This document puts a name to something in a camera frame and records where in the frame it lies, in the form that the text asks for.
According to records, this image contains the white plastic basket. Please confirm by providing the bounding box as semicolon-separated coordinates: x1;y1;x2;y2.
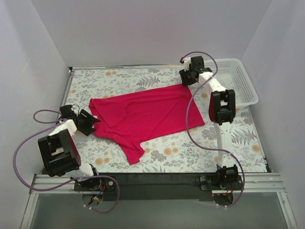
204;58;259;109

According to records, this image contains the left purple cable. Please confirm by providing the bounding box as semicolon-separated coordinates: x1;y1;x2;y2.
12;109;120;213

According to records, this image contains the purple cable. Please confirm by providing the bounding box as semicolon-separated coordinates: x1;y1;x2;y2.
12;109;120;213
179;51;245;208

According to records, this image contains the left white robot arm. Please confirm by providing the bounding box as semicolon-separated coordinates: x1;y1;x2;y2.
38;105;102;191

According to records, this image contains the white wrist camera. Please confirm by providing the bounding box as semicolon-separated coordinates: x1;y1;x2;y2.
72;104;80;115
180;57;192;71

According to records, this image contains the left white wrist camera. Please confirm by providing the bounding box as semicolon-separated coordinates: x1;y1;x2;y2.
72;104;80;115

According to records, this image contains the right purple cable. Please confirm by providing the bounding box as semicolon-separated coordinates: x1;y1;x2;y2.
179;51;245;208

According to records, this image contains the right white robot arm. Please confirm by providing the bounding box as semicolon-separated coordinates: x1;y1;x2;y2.
179;56;238;190

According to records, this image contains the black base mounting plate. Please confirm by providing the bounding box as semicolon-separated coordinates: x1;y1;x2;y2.
73;173;246;201

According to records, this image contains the aluminium frame rail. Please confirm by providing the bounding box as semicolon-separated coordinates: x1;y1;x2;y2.
21;173;297;229

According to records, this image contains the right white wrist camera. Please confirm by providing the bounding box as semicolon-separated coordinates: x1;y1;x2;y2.
180;57;192;71

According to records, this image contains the magenta t shirt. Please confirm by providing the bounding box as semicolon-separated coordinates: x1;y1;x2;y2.
89;84;205;165

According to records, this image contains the floral patterned table mat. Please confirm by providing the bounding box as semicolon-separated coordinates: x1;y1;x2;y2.
63;68;267;173

